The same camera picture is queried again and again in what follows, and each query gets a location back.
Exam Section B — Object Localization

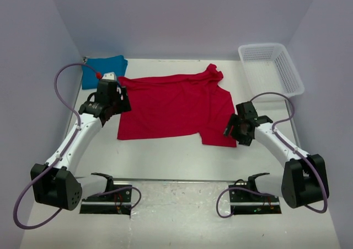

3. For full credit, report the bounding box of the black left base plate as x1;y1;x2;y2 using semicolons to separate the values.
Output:
79;188;132;216

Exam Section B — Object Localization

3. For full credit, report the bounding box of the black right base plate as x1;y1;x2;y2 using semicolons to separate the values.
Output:
228;180;282;215

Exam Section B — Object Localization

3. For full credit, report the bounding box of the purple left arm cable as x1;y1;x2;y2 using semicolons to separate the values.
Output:
13;62;142;230

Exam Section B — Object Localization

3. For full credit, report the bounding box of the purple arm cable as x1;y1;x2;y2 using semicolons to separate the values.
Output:
216;91;330;219
13;62;142;230

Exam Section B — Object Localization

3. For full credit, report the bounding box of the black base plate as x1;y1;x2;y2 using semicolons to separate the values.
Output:
79;188;132;216
228;180;282;215

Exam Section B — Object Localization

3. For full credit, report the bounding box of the folded blue t shirt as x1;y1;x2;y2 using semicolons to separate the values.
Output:
82;55;128;90

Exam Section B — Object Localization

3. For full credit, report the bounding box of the white perforated plastic basket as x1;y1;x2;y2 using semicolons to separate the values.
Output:
238;43;304;102

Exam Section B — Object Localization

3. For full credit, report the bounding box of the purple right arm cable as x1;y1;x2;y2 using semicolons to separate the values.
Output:
216;91;330;219

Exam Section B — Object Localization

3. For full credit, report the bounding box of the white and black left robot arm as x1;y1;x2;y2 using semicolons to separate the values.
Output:
30;72;131;210

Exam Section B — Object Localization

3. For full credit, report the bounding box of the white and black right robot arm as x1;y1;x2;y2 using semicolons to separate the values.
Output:
224;102;329;213

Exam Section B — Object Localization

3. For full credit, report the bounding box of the red t shirt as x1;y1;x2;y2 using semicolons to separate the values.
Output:
117;63;237;147

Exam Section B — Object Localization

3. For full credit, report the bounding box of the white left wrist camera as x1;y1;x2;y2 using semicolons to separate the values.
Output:
101;72;117;82

